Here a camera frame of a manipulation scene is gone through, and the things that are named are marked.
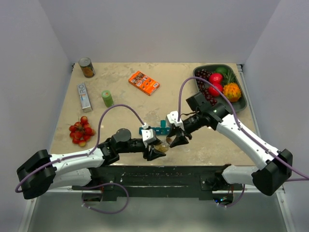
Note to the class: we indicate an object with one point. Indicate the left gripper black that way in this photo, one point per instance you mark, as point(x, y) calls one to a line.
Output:
point(151, 154)

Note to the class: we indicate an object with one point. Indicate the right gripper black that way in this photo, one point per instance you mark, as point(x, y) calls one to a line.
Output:
point(179, 139)

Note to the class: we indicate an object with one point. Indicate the clear pill bottle yellow capsules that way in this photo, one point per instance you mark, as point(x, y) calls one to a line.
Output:
point(162, 147)

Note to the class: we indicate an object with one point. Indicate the teal weekly pill organizer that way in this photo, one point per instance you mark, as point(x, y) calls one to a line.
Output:
point(163, 129)

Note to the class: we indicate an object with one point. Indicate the clear bottle lid orange label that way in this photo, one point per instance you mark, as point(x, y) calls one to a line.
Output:
point(169, 140)

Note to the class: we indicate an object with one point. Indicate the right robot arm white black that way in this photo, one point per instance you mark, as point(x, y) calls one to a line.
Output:
point(272, 166)

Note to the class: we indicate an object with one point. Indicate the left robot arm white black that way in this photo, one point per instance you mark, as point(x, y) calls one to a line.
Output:
point(44, 171)

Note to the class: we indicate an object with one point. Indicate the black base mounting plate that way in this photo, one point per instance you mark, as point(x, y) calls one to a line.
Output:
point(159, 182)

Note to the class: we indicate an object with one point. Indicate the dark purple grape bunch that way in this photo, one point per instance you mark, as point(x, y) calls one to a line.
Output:
point(204, 87)

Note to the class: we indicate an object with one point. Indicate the lower red pomegranate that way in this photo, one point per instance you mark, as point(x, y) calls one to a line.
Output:
point(212, 91)

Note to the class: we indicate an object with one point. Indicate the red pomegranate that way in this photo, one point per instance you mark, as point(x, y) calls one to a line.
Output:
point(212, 91)
point(215, 78)

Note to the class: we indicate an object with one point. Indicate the orange cardboard box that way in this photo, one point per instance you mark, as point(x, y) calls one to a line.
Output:
point(144, 83)

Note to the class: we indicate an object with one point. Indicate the upper red pomegranate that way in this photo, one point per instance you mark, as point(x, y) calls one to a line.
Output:
point(215, 78)

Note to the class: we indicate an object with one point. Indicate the orange spiky kiwano fruit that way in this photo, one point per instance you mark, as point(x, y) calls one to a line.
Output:
point(232, 92)

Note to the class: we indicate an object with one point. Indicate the red cherry bunch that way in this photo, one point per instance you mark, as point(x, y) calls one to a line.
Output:
point(81, 132)

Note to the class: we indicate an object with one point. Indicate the green cylindrical container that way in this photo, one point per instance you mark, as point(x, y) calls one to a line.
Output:
point(107, 98)

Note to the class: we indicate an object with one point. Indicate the green lime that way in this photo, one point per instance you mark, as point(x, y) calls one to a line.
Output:
point(221, 70)

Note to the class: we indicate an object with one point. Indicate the silver toothpaste box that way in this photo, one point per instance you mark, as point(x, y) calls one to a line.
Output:
point(84, 98)

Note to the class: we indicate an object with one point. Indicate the tin can fruit label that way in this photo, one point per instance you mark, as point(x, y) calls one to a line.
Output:
point(86, 67)

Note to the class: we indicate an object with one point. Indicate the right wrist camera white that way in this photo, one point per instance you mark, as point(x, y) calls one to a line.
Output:
point(173, 120)

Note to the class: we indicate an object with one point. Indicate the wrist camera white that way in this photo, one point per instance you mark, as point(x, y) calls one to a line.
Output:
point(173, 120)
point(148, 134)

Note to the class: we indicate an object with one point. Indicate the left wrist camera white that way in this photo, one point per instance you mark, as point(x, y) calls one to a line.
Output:
point(148, 134)

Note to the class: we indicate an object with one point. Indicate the aluminium frame rail right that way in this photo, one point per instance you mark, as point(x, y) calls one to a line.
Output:
point(241, 74)

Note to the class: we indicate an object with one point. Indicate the aluminium frame rail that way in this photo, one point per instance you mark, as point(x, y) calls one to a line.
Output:
point(241, 74)
point(62, 210)

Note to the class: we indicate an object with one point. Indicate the aluminium frame rail front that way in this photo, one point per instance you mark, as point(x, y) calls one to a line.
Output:
point(62, 210)

